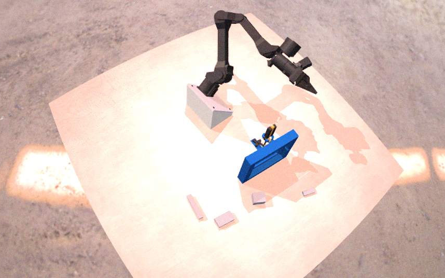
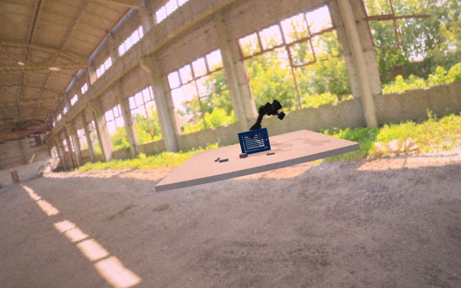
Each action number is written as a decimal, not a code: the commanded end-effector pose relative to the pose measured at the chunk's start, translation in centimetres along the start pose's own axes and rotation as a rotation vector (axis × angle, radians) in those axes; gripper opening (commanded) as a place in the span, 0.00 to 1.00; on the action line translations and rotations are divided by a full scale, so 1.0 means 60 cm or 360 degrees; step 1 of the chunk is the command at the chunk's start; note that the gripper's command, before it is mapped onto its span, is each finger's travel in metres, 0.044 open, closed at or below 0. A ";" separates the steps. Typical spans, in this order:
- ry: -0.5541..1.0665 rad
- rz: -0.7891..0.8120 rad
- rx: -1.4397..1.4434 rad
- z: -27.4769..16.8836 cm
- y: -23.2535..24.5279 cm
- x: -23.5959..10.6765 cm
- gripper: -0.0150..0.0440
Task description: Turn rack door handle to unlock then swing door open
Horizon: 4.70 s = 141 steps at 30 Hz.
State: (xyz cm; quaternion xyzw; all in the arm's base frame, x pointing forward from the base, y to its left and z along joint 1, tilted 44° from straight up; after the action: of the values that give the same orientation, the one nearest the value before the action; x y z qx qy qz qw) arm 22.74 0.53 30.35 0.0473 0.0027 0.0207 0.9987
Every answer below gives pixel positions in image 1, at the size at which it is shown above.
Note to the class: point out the pink rectangular bar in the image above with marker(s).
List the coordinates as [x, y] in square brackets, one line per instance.
[194, 206]

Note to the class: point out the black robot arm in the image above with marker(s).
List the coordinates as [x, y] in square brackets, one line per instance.
[223, 72]

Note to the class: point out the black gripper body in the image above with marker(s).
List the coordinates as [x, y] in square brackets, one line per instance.
[292, 72]

